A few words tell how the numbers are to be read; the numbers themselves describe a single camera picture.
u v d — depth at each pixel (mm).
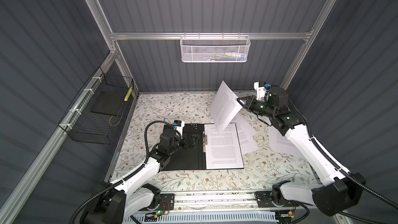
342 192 386
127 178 469
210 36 868
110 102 780
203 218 769
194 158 874
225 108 804
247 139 945
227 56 922
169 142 642
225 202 750
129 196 424
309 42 912
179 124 739
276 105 556
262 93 657
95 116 721
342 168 401
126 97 804
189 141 736
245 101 682
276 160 867
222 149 912
